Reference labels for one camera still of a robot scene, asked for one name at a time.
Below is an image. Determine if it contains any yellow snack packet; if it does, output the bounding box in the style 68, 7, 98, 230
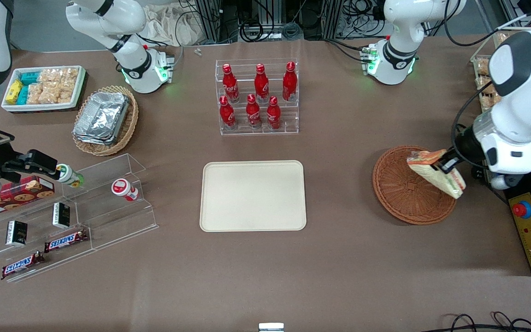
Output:
6, 79, 23, 105

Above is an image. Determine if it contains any clear acrylic bottle rack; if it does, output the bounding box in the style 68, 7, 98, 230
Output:
215, 59, 299, 136

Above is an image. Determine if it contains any white plastic snack crate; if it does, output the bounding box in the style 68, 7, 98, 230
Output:
1, 65, 86, 113

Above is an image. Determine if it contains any sandwich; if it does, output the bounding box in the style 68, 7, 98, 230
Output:
407, 150, 467, 200

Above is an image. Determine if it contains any red lid white jar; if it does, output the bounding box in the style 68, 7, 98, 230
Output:
111, 178, 139, 202

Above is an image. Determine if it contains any red cola bottle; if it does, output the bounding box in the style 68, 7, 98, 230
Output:
254, 63, 270, 103
222, 63, 240, 103
283, 61, 298, 102
219, 95, 236, 130
246, 94, 262, 130
266, 95, 281, 130

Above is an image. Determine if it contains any red tartan cookie box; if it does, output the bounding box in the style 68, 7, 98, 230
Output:
0, 175, 55, 220

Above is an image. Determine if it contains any clear acrylic stepped snack shelf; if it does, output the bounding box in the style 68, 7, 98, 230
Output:
0, 153, 159, 283

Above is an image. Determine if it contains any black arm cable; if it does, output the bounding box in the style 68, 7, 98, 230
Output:
451, 83, 494, 185

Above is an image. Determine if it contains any clear acrylic pastry shelf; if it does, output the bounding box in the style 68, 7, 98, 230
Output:
471, 28, 510, 113

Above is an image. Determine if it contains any light wicker basket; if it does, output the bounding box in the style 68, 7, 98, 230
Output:
72, 85, 139, 156

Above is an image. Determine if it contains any Snickers chocolate bar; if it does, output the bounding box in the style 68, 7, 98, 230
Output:
1, 251, 46, 280
44, 229, 89, 253

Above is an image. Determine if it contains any brown wicker basket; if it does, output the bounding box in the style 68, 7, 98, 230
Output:
372, 146, 459, 225

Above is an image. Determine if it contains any green sunflower label jar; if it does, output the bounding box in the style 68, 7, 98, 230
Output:
56, 164, 85, 188

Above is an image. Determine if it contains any black floor cable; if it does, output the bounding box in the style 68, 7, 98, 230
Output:
431, 311, 531, 332

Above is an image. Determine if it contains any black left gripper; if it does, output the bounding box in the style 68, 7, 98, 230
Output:
434, 128, 484, 175

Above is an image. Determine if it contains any clear rice cracker bag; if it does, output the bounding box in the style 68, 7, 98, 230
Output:
41, 83, 76, 104
27, 83, 44, 105
60, 67, 80, 88
40, 68, 63, 84

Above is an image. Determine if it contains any white cloth bag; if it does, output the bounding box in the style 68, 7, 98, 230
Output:
143, 4, 201, 47

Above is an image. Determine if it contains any aluminium foil tray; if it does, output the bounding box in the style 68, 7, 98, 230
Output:
73, 124, 123, 146
73, 91, 130, 139

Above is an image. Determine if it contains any beige plastic tray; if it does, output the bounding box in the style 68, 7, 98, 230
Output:
200, 160, 307, 232

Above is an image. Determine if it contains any small black chocolate box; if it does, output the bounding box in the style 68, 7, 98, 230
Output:
6, 220, 28, 246
53, 202, 71, 229

